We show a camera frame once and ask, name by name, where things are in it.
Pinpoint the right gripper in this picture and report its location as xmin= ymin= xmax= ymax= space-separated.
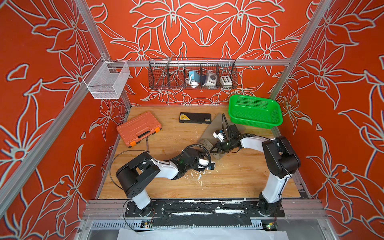
xmin=208 ymin=139 xmax=235 ymax=154

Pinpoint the khaki skirt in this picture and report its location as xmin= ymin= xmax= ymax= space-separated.
xmin=198 ymin=114 xmax=233 ymax=150

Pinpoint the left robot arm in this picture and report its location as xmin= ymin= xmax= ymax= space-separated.
xmin=116 ymin=144 xmax=216 ymax=216

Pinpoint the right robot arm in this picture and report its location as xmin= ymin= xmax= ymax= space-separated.
xmin=210 ymin=125 xmax=301 ymax=217

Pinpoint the black flat case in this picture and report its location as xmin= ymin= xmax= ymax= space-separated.
xmin=179 ymin=112 xmax=212 ymax=124

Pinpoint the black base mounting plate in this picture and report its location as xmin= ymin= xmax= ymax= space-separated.
xmin=123 ymin=199 xmax=285 ymax=229

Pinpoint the green plastic basket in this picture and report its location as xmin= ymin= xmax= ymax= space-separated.
xmin=228 ymin=95 xmax=283 ymax=130

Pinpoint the white dial box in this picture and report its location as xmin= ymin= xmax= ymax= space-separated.
xmin=201 ymin=72 xmax=217 ymax=87

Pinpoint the white button box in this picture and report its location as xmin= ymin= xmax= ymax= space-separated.
xmin=220 ymin=75 xmax=233 ymax=89

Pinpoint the blue white device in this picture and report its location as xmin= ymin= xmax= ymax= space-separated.
xmin=185 ymin=71 xmax=200 ymax=88

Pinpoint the orange tool case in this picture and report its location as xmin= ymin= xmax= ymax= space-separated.
xmin=117 ymin=111 xmax=162 ymax=148

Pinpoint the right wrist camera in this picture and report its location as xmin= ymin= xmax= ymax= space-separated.
xmin=213 ymin=130 xmax=226 ymax=143

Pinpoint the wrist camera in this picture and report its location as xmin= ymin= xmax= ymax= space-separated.
xmin=213 ymin=130 xmax=226 ymax=143
xmin=198 ymin=158 xmax=210 ymax=168

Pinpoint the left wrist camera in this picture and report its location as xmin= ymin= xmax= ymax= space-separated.
xmin=198 ymin=158 xmax=210 ymax=168

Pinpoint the black wire wall basket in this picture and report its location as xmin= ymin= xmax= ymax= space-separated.
xmin=148 ymin=57 xmax=238 ymax=90

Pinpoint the clear plastic wall bin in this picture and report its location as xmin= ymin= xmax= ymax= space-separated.
xmin=84 ymin=62 xmax=131 ymax=100

